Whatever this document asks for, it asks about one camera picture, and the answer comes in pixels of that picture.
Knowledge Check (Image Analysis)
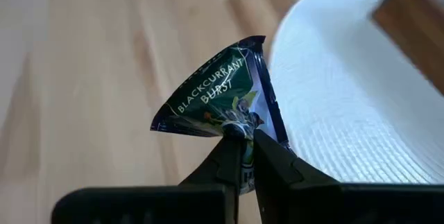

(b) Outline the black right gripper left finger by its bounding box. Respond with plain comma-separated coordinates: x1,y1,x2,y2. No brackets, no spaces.
178,135,244,224

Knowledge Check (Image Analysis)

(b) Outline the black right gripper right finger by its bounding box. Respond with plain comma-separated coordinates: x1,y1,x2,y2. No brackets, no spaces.
253,128,344,224

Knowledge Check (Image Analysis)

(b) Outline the dark blackcurrant tea packet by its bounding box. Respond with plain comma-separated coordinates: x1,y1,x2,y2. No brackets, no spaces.
150,35,291,196

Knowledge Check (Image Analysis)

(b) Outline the wooden three-compartment tea box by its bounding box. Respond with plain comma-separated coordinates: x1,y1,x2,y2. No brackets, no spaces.
370,0,444,96

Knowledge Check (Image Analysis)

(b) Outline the white round woven placemat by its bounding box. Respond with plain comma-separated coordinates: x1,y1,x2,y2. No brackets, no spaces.
268,0,444,185

